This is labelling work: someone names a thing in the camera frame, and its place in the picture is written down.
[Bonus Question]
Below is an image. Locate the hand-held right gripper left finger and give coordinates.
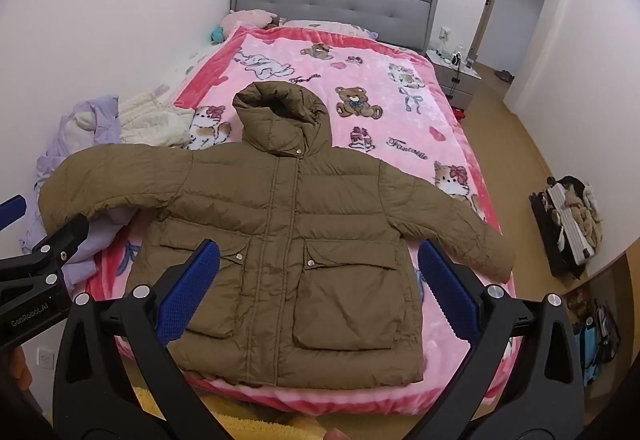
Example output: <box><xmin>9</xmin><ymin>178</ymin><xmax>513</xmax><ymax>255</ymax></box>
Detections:
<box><xmin>52</xmin><ymin>239</ymin><xmax>236</xmax><ymax>440</ymax></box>

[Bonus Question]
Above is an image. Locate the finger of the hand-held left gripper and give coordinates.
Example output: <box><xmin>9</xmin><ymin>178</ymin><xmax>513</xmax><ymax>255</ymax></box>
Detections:
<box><xmin>22</xmin><ymin>214</ymin><xmax>90</xmax><ymax>282</ymax></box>
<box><xmin>0</xmin><ymin>194</ymin><xmax>27</xmax><ymax>233</ymax></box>

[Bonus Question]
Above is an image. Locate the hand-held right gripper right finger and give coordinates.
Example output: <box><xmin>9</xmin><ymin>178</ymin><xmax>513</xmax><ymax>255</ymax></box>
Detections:
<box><xmin>400</xmin><ymin>239</ymin><xmax>586</xmax><ymax>440</ymax></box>

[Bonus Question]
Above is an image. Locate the brown hooded puffer jacket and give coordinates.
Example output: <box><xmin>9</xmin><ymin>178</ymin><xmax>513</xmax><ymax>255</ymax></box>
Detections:
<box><xmin>37</xmin><ymin>81</ymin><xmax>516</xmax><ymax>391</ymax></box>

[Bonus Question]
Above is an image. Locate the open black suitcase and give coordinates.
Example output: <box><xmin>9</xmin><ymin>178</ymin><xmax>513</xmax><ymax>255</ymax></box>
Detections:
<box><xmin>530</xmin><ymin>175</ymin><xmax>606</xmax><ymax>278</ymax></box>

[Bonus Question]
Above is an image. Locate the white quilted jacket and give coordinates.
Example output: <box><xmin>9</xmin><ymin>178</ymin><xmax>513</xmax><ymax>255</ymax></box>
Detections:
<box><xmin>117</xmin><ymin>88</ymin><xmax>196</xmax><ymax>148</ymax></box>

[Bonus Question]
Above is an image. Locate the blue bag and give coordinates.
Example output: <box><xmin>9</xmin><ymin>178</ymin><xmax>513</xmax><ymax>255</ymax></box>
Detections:
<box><xmin>572</xmin><ymin>305</ymin><xmax>621</xmax><ymax>386</ymax></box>

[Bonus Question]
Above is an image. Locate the pink printed blanket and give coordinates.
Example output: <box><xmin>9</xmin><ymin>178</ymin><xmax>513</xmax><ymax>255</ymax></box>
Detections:
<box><xmin>82</xmin><ymin>25</ymin><xmax>523</xmax><ymax>421</ymax></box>

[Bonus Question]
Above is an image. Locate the person's yellow fleece clothing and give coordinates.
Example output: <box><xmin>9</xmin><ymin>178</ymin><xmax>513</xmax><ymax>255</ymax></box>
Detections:
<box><xmin>132</xmin><ymin>385</ymin><xmax>331</xmax><ymax>440</ymax></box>

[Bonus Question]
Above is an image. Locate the grey nightstand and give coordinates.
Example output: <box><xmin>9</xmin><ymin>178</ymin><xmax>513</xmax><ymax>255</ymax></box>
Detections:
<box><xmin>425</xmin><ymin>49</ymin><xmax>483</xmax><ymax>104</ymax></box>

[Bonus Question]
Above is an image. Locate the wooden door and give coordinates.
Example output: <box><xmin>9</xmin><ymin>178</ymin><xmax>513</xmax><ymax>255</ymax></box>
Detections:
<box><xmin>472</xmin><ymin>0</ymin><xmax>508</xmax><ymax>66</ymax></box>

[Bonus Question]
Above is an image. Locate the floral pillow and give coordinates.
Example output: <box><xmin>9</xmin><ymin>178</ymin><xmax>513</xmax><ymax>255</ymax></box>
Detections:
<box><xmin>280</xmin><ymin>19</ymin><xmax>376</xmax><ymax>40</ymax></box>

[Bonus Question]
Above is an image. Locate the black charging cable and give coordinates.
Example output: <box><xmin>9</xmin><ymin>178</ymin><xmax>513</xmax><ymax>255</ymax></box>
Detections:
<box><xmin>447</xmin><ymin>48</ymin><xmax>463</xmax><ymax>101</ymax></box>

